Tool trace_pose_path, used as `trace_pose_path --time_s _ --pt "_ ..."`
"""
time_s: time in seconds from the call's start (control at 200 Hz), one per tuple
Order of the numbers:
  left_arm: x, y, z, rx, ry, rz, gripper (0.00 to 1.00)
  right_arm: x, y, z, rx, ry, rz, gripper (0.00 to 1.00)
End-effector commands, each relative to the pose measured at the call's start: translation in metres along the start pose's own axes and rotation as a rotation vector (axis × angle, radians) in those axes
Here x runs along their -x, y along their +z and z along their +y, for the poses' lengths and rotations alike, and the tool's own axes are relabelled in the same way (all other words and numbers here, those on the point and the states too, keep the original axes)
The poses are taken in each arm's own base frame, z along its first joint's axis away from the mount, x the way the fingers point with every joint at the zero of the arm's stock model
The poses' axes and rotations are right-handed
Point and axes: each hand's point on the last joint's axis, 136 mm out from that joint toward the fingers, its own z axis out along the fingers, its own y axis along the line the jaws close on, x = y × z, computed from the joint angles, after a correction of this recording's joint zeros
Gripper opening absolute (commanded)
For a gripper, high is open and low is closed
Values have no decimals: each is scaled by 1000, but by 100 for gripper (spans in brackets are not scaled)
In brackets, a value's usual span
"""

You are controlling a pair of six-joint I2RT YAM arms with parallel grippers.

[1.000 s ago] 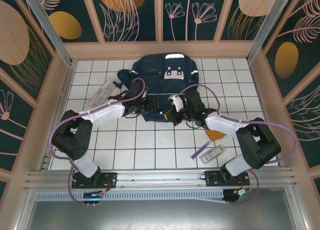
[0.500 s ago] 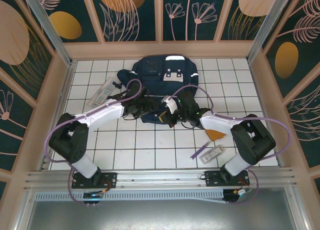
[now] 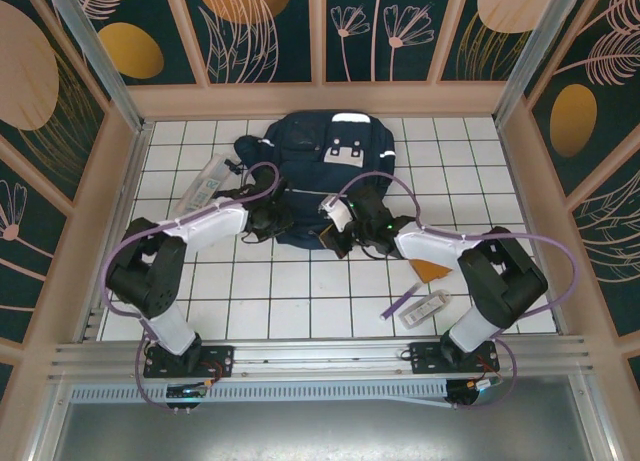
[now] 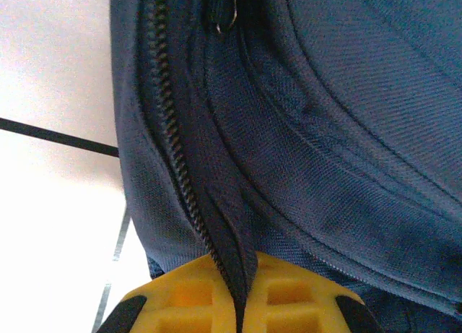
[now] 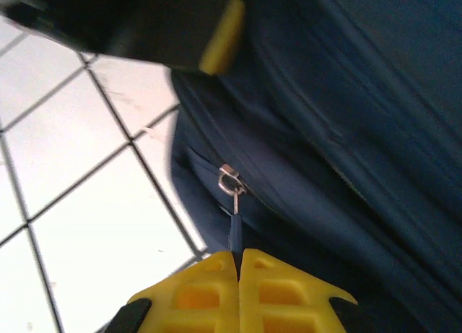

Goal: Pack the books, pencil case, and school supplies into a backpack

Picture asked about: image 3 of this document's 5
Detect long clear pencil case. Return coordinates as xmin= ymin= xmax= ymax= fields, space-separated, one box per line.
xmin=179 ymin=153 xmax=236 ymax=215

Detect orange brown notebook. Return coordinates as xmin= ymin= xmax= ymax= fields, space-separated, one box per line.
xmin=408 ymin=257 xmax=454 ymax=285

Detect navy blue backpack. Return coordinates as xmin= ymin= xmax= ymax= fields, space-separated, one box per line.
xmin=215 ymin=109 xmax=399 ymax=252

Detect purple pen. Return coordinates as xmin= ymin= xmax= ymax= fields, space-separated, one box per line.
xmin=380 ymin=282 xmax=422 ymax=322

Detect small clear plastic case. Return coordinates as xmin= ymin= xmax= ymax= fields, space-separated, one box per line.
xmin=402 ymin=288 xmax=454 ymax=330

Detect dark panel with pink flowers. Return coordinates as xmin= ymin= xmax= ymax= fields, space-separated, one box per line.
xmin=325 ymin=0 xmax=470 ymax=84

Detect dark panel orange circle leaves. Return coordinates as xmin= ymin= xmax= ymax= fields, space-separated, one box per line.
xmin=178 ymin=0 xmax=314 ymax=86

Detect grey metal sheet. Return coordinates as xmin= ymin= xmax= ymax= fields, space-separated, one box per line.
xmin=49 ymin=400 xmax=616 ymax=461

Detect small circuit board green light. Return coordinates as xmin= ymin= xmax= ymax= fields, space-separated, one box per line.
xmin=467 ymin=375 xmax=504 ymax=395
xmin=166 ymin=382 xmax=210 ymax=400

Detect dark panel pale circle grass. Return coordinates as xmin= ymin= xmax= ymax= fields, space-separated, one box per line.
xmin=438 ymin=0 xmax=560 ymax=82

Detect dark panel with orange oval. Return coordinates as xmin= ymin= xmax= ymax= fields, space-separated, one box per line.
xmin=67 ymin=0 xmax=197 ymax=86

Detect dark panel with fern leaves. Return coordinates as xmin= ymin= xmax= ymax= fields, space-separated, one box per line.
xmin=572 ymin=173 xmax=640 ymax=338

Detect dark panel flower and lines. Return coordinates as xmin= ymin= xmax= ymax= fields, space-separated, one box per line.
xmin=0 ymin=158 xmax=69 ymax=345

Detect dark panel oval and fern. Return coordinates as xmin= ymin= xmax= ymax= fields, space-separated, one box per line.
xmin=530 ymin=0 xmax=640 ymax=198

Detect dark panel large pale circle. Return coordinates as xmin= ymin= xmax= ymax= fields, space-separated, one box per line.
xmin=0 ymin=0 xmax=107 ymax=205

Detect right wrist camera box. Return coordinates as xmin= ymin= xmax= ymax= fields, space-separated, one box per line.
xmin=318 ymin=194 xmax=355 ymax=236

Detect long aluminium mounting rail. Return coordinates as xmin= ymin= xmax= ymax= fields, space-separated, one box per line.
xmin=48 ymin=334 xmax=599 ymax=382

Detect aluminium side rail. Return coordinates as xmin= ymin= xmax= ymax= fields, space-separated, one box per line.
xmin=79 ymin=122 xmax=154 ymax=343

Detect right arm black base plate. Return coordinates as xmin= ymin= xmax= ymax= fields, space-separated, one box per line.
xmin=408 ymin=339 xmax=501 ymax=378

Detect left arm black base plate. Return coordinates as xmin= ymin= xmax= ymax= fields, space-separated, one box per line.
xmin=143 ymin=344 xmax=236 ymax=380

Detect grey slotted cable duct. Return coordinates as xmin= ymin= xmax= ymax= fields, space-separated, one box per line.
xmin=68 ymin=380 xmax=454 ymax=408

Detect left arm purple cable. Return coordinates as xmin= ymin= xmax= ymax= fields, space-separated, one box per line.
xmin=102 ymin=161 xmax=281 ymax=413

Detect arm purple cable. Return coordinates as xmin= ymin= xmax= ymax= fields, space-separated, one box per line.
xmin=102 ymin=161 xmax=281 ymax=413
xmin=327 ymin=172 xmax=580 ymax=411

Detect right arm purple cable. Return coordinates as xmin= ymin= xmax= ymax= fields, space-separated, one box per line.
xmin=327 ymin=172 xmax=580 ymax=411

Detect right aluminium corner post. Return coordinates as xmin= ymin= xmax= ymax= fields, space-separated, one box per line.
xmin=492 ymin=0 xmax=599 ymax=127

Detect aluminium corner post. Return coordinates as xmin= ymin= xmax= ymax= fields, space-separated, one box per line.
xmin=40 ymin=0 xmax=147 ymax=132
xmin=492 ymin=0 xmax=599 ymax=127

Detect left aluminium corner post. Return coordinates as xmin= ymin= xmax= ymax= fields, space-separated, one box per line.
xmin=40 ymin=0 xmax=147 ymax=132

